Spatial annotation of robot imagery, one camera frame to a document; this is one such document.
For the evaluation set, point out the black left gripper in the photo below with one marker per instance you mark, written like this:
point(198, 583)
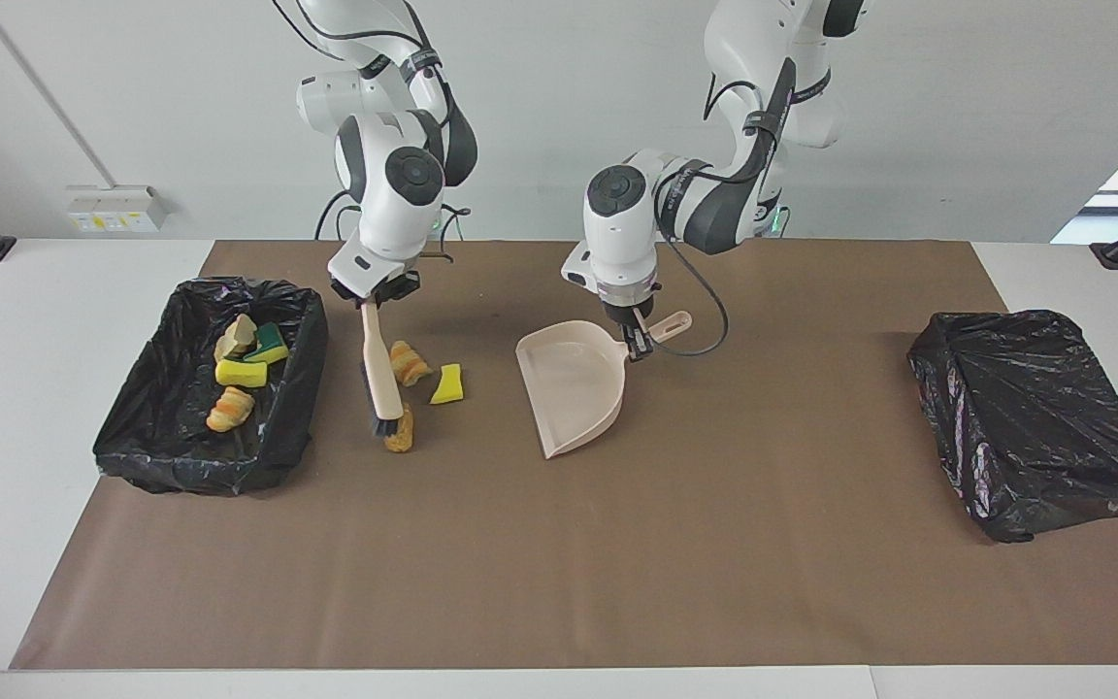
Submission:
point(629, 313)

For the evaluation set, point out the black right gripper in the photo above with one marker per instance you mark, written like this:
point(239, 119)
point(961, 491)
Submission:
point(375, 294)

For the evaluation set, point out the beige brush with black bristles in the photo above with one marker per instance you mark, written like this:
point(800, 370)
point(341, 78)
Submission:
point(384, 369)

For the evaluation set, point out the pink plastic dustpan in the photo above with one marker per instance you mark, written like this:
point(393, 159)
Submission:
point(574, 388)

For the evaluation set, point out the notched yellow green sponge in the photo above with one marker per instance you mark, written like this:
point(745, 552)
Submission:
point(270, 347)

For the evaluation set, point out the pale bread chunk toy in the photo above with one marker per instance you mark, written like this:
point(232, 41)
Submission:
point(237, 338)

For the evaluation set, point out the yellow green sponge block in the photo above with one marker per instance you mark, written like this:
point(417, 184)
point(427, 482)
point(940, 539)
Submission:
point(241, 374)

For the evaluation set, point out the striped bread slice toy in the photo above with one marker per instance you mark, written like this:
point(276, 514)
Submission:
point(229, 410)

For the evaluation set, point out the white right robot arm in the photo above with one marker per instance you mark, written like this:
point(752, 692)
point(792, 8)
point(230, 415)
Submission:
point(394, 204)

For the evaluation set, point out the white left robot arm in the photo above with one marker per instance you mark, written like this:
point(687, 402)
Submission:
point(622, 233)

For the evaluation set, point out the bin with black trash bag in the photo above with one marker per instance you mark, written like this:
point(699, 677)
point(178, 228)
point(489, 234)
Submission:
point(1035, 417)
point(161, 427)

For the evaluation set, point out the striped croissant toy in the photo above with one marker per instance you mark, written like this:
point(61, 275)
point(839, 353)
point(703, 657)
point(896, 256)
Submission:
point(413, 364)

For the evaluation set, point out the small yellow sponge piece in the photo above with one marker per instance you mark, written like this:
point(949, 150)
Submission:
point(447, 386)

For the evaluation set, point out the brown fried nugget toy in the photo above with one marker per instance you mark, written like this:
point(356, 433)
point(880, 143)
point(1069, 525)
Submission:
point(402, 443)

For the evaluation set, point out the brown paper table mat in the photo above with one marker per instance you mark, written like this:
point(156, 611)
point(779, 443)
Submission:
point(559, 602)

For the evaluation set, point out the white wall power strip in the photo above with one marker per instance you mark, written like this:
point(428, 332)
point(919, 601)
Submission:
point(113, 209)

